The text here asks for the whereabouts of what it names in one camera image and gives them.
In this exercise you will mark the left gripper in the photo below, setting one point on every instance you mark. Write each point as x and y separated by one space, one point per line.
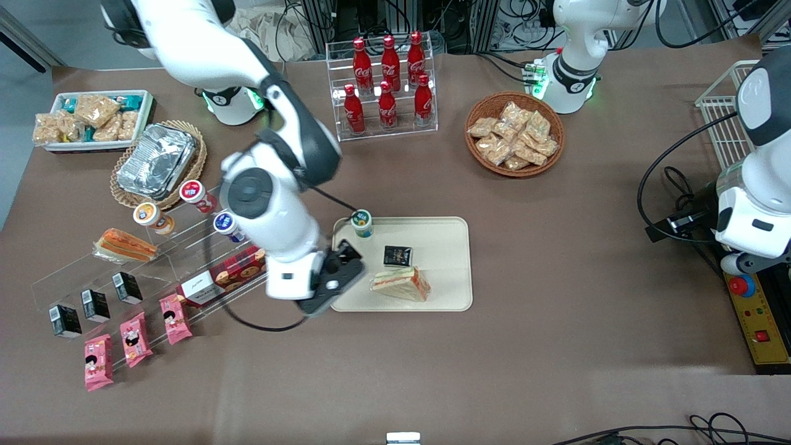
697 210

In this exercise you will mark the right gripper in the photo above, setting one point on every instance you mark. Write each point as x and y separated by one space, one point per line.
343 254

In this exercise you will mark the white bread triangle sandwich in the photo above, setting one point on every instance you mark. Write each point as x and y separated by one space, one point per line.
405 284

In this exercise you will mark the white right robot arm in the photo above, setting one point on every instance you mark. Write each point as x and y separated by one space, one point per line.
204 43

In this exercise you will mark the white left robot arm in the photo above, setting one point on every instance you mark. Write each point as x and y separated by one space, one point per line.
575 68

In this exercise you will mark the cream plastic serving tray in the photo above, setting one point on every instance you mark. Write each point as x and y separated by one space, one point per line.
445 247

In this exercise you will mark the orange filled wrapped sandwich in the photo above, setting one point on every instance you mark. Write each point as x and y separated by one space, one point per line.
126 246

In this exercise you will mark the green lid yogurt cup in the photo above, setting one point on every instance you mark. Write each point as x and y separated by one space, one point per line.
362 224

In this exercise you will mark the small black snack packet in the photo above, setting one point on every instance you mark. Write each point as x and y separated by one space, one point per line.
398 256

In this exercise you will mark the red tartan cookie box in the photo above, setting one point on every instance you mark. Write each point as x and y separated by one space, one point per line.
222 278

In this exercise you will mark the blue lid yogurt cup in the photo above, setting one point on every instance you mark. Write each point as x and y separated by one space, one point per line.
225 224

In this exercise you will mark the clear acrylic bottle rack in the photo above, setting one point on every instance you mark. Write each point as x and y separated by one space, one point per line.
405 133

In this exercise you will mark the yellow emergency stop box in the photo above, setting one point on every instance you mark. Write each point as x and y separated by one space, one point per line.
763 337

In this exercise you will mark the red cola bottle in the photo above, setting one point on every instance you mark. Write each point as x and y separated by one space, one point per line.
362 65
423 102
387 108
416 59
390 62
354 111

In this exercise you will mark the clear wrapped cracker packet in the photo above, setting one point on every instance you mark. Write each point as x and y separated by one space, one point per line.
537 125
499 154
513 113
516 163
488 144
505 131
530 154
545 147
482 127

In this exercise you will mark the red lid yogurt cup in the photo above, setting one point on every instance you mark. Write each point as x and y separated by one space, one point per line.
196 194

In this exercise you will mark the clear acrylic tiered stand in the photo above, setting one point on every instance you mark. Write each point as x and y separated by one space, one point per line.
179 253

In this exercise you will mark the small white device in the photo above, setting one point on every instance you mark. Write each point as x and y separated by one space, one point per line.
403 439

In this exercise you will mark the pink cartoon snack packet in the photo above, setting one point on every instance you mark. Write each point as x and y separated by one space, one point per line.
136 340
175 319
99 363

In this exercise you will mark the round brown wicker basket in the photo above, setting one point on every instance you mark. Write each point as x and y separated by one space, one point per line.
479 108

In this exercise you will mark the orange lid yogurt cup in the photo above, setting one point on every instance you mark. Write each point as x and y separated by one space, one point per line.
151 217

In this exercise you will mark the silver foil container stack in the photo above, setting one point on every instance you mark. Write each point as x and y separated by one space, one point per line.
154 161

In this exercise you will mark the small black drink carton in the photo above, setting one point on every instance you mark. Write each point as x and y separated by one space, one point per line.
96 306
66 322
127 288

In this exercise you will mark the oval tan wicker basket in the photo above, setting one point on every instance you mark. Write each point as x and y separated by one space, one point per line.
123 194

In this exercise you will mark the clear wrapped rice snack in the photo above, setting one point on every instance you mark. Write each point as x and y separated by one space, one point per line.
128 125
108 130
97 110
46 128
71 127

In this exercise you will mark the teal snack packet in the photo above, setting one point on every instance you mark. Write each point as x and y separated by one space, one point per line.
68 105
131 101

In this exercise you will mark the white rectangular plastic bin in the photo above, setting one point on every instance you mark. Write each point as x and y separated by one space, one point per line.
99 146

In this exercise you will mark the dark metal strut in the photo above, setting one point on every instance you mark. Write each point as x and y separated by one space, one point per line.
31 49

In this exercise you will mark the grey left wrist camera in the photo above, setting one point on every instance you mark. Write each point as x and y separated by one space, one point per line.
736 264

